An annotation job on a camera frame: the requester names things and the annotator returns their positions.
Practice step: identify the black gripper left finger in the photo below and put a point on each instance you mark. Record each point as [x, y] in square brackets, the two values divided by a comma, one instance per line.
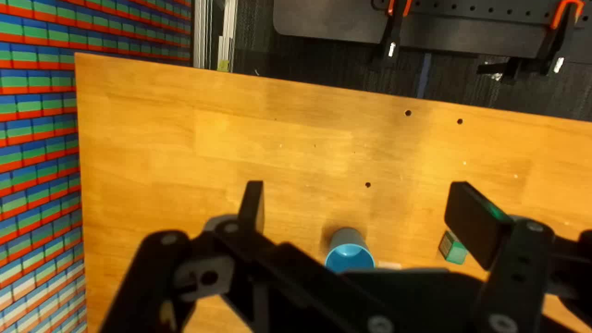
[271, 287]

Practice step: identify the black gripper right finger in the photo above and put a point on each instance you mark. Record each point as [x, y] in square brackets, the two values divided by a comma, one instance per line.
[526, 261]

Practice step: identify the blue plastic cup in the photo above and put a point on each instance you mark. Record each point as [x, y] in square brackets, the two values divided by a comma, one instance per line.
[349, 251]

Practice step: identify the green block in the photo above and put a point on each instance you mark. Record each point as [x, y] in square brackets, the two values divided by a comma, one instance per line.
[452, 248]

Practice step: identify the colourful striped backdrop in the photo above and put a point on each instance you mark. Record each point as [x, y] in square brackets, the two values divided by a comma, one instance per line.
[42, 239]

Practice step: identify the orange black clamp right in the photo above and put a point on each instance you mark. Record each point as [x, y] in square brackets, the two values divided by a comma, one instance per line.
[560, 33]

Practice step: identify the orange black clamp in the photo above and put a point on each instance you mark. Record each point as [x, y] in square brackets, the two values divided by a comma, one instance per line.
[397, 13]
[560, 33]

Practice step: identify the orange black clamp left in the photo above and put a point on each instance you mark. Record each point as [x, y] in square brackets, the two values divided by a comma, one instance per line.
[397, 13]

